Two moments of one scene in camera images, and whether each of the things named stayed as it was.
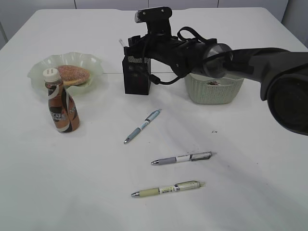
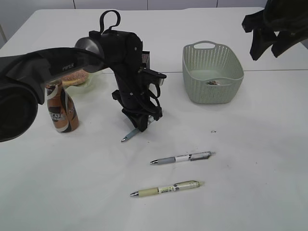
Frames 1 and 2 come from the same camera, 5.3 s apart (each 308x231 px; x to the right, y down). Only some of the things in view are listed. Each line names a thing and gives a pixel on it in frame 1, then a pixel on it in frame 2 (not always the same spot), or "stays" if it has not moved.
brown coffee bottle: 64,112 stays
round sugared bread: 74,75 stays
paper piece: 214,83 stays
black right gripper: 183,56 to 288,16
